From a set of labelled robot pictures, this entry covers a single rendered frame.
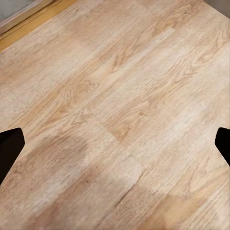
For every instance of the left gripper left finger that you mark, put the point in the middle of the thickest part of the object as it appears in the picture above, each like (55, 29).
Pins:
(11, 144)

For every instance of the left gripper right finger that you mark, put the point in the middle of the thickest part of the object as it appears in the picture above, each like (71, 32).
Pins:
(222, 142)

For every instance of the fixed window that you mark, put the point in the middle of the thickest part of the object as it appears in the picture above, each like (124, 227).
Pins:
(20, 17)

